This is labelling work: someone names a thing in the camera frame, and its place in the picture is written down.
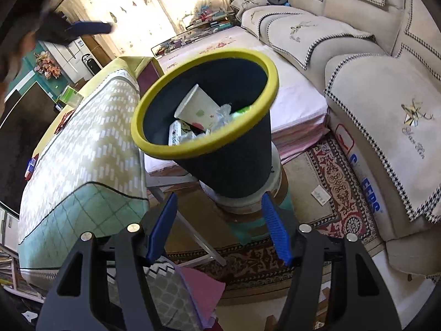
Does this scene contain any long black-rimmed tray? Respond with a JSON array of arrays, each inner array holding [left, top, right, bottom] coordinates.
[[152, 31, 195, 58]]

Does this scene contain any artificial flower bouquet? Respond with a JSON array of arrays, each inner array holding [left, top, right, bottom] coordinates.
[[34, 51, 62, 79]]

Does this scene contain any dark bin with yellow rim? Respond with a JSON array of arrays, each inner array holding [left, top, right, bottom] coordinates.
[[131, 48, 279, 199]]

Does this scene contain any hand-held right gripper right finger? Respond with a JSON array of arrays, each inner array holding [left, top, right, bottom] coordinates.
[[261, 193, 402, 331]]

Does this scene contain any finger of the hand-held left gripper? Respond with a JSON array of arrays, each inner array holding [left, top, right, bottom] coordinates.
[[67, 21, 114, 37]]

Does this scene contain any teal stool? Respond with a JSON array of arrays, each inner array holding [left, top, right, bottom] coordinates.
[[225, 193, 293, 245]]

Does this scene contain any stack of magazines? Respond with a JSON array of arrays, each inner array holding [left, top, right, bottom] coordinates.
[[0, 245, 45, 300]]

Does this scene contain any white paper bowl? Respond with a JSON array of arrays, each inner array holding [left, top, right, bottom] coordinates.
[[174, 83, 221, 132]]

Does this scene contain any black tower fan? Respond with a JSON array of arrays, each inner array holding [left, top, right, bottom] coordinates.
[[81, 53, 100, 76]]

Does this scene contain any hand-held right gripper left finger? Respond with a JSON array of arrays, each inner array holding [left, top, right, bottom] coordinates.
[[36, 192, 179, 331]]

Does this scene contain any green carton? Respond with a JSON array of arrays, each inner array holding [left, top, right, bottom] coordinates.
[[55, 86, 83, 108]]

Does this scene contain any white paper card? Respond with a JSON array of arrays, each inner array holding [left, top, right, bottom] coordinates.
[[311, 186, 332, 202]]

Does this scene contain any white tv stand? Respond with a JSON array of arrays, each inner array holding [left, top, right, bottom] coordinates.
[[0, 203, 21, 254]]

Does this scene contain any grey patterned cloth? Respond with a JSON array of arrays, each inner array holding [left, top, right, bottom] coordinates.
[[107, 258, 207, 331]]

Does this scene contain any white box with blue print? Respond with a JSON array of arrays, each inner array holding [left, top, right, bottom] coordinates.
[[332, 122, 384, 240]]

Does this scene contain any black television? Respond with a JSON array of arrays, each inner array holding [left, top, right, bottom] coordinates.
[[0, 82, 63, 214]]

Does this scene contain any white metal frame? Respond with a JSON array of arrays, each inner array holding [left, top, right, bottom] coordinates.
[[146, 174, 228, 267]]

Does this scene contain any pile of books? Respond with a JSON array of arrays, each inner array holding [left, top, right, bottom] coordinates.
[[186, 5, 242, 33]]

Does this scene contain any red and blue packet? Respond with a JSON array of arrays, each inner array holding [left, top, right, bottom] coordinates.
[[25, 157, 39, 180]]

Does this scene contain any pink cloth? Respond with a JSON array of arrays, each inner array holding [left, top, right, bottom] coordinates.
[[179, 267, 226, 325]]

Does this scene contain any beige sofa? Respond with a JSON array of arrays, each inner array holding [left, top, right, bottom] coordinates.
[[230, 0, 441, 278]]

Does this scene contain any brown wooden cabinet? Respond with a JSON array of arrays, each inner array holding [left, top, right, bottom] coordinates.
[[84, 34, 118, 68]]

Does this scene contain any cream patterned curtain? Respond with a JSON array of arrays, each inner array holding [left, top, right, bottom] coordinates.
[[57, 0, 242, 63]]

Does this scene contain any clear plastic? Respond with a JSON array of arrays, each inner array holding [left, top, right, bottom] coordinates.
[[208, 103, 238, 133]]

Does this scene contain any maroon cloth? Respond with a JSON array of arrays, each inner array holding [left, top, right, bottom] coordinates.
[[137, 63, 165, 90]]

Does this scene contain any white cabinet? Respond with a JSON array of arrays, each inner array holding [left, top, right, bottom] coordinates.
[[38, 34, 91, 83]]

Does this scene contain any white bucket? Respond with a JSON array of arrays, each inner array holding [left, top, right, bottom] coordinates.
[[198, 146, 282, 214]]

